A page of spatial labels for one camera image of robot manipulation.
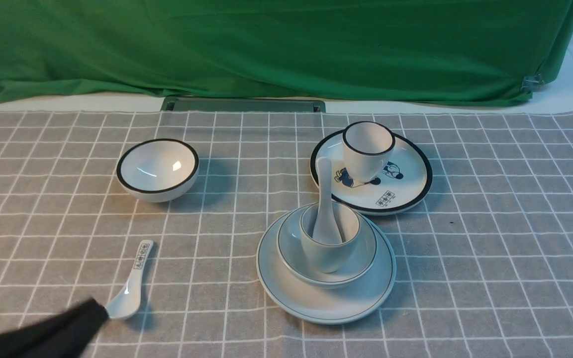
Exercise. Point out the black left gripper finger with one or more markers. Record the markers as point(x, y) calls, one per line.
point(65, 335)

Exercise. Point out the pale green rimmed bowl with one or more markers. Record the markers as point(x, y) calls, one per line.
point(292, 254)

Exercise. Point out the plain white ceramic spoon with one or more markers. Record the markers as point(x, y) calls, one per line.
point(325, 229)

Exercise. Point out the pale green cup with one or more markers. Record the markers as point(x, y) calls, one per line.
point(329, 258)

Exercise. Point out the white spoon with characters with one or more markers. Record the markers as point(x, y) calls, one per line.
point(127, 302)

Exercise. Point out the black rimmed white bowl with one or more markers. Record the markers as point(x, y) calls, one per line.
point(158, 170)

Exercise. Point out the pale green rimmed plate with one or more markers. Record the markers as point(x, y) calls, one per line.
point(342, 305)

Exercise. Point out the black rimmed white cup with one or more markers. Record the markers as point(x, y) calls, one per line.
point(367, 147)

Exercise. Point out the black rimmed illustrated plate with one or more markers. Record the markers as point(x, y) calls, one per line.
point(404, 181)

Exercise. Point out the grey checked tablecloth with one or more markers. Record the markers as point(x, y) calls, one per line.
point(485, 261)

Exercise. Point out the green backdrop cloth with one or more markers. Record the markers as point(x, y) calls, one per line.
point(446, 52)

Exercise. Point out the metal binder clip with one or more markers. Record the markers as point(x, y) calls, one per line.
point(532, 83)

